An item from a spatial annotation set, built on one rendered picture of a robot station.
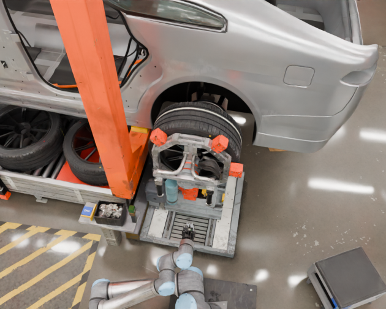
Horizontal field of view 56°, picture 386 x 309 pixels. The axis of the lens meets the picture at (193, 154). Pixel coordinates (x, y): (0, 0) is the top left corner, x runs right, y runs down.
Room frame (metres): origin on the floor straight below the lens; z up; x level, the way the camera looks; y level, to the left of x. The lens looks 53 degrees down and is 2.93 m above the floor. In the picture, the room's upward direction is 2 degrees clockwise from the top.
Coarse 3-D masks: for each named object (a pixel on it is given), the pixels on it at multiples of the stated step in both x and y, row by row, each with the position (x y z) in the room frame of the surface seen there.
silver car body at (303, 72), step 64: (0, 0) 2.08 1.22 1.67; (128, 0) 1.93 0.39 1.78; (192, 0) 1.90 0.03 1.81; (256, 0) 1.92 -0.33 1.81; (320, 0) 3.33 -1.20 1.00; (0, 64) 2.06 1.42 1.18; (64, 64) 2.53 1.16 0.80; (128, 64) 2.56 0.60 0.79; (192, 64) 1.80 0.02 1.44; (256, 64) 1.73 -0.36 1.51; (320, 64) 1.67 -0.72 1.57; (320, 128) 1.65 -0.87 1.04
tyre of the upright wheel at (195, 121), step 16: (176, 112) 1.66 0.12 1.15; (192, 112) 1.64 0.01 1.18; (208, 112) 1.65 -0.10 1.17; (224, 112) 1.69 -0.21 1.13; (160, 128) 1.57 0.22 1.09; (176, 128) 1.53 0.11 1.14; (192, 128) 1.51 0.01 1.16; (208, 128) 1.52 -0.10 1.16; (224, 128) 1.56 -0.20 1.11; (240, 144) 1.57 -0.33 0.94
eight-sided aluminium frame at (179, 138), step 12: (168, 144) 1.46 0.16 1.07; (180, 144) 1.44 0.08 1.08; (192, 144) 1.43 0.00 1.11; (204, 144) 1.42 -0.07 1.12; (156, 156) 1.47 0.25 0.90; (216, 156) 1.40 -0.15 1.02; (228, 156) 1.43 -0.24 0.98; (156, 168) 1.47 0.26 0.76; (168, 168) 1.52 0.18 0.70; (228, 168) 1.39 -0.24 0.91; (216, 180) 1.41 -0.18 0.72
